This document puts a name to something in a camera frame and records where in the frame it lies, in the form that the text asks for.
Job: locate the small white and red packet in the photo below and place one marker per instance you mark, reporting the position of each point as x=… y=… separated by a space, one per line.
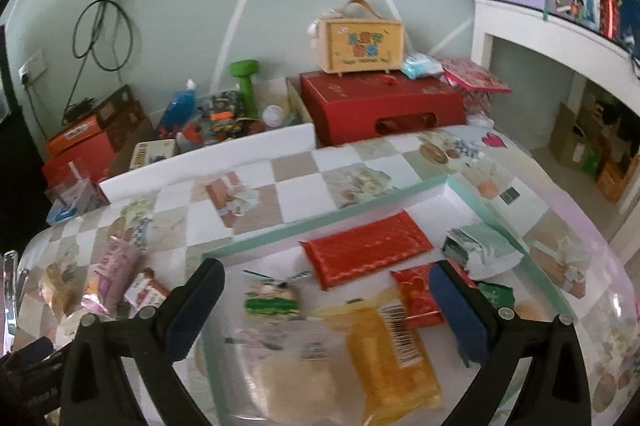
x=145 y=293

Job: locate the wall socket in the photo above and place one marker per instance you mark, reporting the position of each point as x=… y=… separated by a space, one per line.
x=32 y=67

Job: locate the pile of small toys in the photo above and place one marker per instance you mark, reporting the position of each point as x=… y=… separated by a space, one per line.
x=222 y=113

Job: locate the red snack packet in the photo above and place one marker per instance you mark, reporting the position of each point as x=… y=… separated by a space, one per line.
x=417 y=298

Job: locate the white board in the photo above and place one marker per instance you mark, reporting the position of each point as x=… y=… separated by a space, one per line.
x=210 y=156

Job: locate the white shelf unit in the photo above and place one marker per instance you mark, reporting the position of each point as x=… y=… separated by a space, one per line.
x=482 y=41

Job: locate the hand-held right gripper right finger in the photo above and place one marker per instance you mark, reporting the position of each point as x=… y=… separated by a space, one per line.
x=460 y=311

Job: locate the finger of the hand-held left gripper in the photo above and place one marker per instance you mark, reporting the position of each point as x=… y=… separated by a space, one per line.
x=30 y=351

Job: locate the orange storage box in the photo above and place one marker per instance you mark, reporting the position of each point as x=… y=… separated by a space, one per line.
x=612 y=181

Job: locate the purple snack packet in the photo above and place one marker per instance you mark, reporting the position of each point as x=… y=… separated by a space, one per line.
x=112 y=273

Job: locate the red patterned packet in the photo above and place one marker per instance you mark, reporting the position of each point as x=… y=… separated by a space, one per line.
x=365 y=251

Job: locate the red patterned gift bag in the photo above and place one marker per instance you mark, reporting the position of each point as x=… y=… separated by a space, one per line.
x=475 y=78

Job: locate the dark brown printed box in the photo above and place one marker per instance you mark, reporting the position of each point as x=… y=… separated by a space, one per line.
x=117 y=111

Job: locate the plain red gift box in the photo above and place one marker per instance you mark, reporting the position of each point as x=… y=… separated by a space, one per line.
x=85 y=161

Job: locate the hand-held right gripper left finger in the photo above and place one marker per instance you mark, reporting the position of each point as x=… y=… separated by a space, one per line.
x=192 y=311

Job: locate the orange snack packet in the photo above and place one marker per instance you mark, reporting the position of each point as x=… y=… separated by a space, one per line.
x=390 y=371

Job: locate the brown cardboard box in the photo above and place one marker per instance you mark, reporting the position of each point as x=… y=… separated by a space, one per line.
x=567 y=141

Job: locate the white and green packet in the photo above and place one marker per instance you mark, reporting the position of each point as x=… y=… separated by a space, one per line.
x=480 y=246

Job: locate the white printed card box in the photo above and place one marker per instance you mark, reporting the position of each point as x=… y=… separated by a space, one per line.
x=150 y=153

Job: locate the black power adapter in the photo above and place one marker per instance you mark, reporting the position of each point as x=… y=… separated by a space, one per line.
x=80 y=108

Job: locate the white round jar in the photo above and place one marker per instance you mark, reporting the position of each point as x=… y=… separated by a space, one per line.
x=273 y=115

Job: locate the long orange box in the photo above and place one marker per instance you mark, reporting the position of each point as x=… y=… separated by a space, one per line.
x=75 y=136

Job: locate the green dumbbell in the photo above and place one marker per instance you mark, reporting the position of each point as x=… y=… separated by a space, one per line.
x=245 y=81

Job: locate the clear plastic box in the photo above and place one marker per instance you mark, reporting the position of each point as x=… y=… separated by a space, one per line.
x=75 y=196

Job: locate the green cartoon cow snack packet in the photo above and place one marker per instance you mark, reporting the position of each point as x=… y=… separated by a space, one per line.
x=270 y=301

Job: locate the blue bottle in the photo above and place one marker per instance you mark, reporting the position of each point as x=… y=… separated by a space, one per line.
x=177 y=111

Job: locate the small dark green packet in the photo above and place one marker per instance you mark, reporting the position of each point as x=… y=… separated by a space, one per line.
x=497 y=295

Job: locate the white tray with green rim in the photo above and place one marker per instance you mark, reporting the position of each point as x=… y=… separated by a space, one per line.
x=360 y=216

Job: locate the light blue tissue pack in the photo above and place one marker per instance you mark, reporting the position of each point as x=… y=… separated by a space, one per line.
x=422 y=66

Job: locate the bun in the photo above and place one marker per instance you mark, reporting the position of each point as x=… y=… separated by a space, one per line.
x=295 y=386

